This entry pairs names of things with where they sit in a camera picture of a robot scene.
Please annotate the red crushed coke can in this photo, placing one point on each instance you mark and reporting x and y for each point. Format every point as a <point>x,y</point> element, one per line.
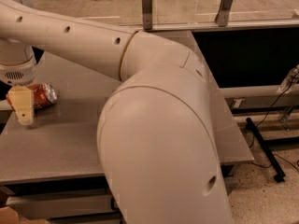
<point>44,95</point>

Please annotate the metal railing bracket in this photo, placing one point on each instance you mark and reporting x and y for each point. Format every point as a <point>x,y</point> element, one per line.
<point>147,14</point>
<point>224,13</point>

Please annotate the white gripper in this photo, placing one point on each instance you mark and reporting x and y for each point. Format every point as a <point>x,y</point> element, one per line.
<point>17,74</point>

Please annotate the cardboard box corner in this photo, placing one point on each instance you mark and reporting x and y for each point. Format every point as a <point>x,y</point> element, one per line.
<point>9,216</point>

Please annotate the middle metal railing bracket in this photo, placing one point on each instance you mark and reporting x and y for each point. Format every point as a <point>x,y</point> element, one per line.
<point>147,14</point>

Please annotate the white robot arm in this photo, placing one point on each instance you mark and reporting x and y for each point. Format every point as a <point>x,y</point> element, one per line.
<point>155,137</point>

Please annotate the black floor bar stand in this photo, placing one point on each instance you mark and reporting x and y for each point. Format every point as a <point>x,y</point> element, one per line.
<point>279,176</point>

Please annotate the grey top drawer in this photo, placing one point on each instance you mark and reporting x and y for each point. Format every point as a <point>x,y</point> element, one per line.
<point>62,204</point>

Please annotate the right metal railing bracket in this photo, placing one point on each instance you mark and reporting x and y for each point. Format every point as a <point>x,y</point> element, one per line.
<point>224,13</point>

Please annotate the grey metal railing beam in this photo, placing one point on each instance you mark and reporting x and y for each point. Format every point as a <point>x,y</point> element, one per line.
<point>231,25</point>

